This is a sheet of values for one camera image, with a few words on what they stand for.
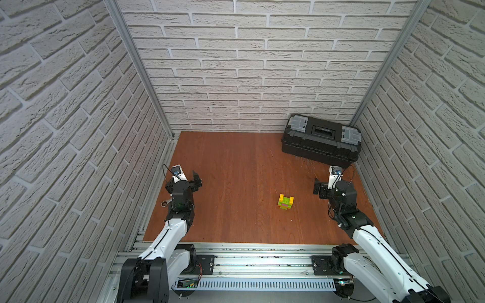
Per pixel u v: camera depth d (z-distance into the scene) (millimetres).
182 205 634
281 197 847
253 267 750
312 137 974
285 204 856
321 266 740
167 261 477
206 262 738
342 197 589
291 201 832
